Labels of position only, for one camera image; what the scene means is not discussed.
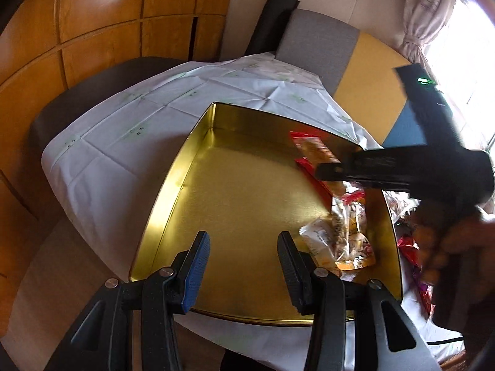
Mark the clear nut snack bag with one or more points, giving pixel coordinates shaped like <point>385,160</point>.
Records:
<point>338,241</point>

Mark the white cloud-print tablecloth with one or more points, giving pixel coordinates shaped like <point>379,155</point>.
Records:
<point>107,166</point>

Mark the grey yellow blue chair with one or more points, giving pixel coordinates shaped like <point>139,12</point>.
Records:
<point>357,69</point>

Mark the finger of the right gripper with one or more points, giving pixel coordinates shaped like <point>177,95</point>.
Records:
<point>355,168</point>

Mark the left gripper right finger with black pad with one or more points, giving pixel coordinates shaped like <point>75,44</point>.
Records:
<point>384,336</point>

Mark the red small snack packet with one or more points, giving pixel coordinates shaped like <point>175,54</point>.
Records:
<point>408,247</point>

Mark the gold interior tin box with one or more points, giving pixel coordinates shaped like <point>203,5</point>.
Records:
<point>236,178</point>

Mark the person's right hand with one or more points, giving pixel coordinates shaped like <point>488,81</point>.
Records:
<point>473,232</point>

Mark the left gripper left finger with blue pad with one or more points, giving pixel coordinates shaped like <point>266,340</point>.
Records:
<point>101,336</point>

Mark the beige tied curtain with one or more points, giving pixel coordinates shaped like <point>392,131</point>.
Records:
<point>422,22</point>

